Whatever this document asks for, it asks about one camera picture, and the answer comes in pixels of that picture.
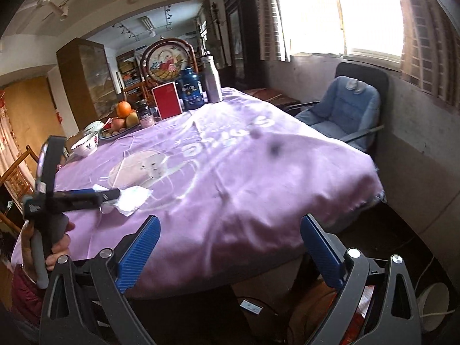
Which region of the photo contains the wooden door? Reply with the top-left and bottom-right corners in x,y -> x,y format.
3,75 -> 67,152

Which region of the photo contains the person's left hand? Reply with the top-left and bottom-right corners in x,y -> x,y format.
21,220 -> 76,285

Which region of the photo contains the window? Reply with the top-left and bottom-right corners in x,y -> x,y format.
278,0 -> 405,67

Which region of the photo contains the fluorescent ceiling lamp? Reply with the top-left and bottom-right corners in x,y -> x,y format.
138,16 -> 157,37

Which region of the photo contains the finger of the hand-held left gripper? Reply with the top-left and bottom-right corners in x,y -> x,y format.
54,200 -> 108,212
54,188 -> 122,204

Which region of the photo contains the white floral bowl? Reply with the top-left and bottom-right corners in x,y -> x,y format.
70,132 -> 100,158

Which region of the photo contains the brown cloth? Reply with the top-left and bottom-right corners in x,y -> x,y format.
287,278 -> 340,345

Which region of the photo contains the floral curtain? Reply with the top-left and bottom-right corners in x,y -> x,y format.
0,91 -> 22,180

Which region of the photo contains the dark tall cabinet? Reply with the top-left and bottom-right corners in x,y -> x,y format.
223,0 -> 267,90

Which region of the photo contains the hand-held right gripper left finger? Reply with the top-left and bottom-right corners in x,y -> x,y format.
39,214 -> 169,345

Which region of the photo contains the white wrapper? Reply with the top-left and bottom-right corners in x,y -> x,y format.
93,183 -> 154,217

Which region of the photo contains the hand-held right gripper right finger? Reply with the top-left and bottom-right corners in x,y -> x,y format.
299,213 -> 421,345

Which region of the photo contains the silver bottle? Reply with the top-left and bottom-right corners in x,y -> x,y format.
200,54 -> 223,103

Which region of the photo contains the blue cushioned office chair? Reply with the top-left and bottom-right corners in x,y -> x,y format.
287,62 -> 390,159

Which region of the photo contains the brick pattern curtain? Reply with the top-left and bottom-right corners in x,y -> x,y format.
255,0 -> 292,62
393,0 -> 460,106

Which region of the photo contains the red box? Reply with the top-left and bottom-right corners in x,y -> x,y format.
151,81 -> 182,120

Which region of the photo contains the blue supplement bottle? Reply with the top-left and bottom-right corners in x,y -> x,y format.
179,67 -> 205,111

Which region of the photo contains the round decorative screen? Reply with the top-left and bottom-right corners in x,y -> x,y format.
140,38 -> 199,90

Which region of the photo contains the dark lidded glass jar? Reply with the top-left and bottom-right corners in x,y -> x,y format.
136,100 -> 156,129

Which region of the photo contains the low wooden stool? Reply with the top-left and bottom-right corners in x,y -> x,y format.
244,87 -> 300,108

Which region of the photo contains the fruit plate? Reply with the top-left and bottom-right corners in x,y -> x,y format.
99,122 -> 141,140

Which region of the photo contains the white bucket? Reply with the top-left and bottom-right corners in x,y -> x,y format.
417,282 -> 451,333

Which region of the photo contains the carved wooden chair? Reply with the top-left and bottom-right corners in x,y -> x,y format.
0,145 -> 40,238

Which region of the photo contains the wooden glass cabinet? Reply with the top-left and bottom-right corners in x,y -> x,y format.
56,38 -> 119,130

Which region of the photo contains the blue chair cushion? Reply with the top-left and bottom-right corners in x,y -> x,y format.
295,75 -> 382,141

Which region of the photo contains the red plastic mesh basket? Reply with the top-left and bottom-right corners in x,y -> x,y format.
345,285 -> 376,345

